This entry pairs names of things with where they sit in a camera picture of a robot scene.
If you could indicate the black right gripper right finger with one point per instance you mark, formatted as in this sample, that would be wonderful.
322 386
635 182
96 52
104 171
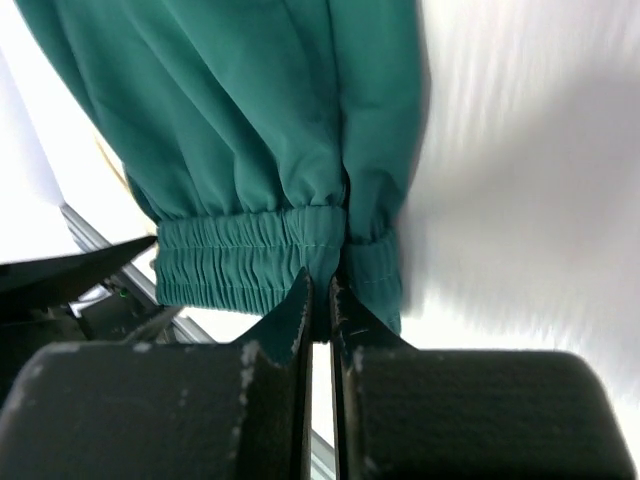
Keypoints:
405 413

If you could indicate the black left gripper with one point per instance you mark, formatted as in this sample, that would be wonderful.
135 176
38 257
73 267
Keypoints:
110 312

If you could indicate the green shorts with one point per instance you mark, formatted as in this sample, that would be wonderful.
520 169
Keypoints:
261 137

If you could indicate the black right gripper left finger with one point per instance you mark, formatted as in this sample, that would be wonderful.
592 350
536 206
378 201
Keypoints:
101 410

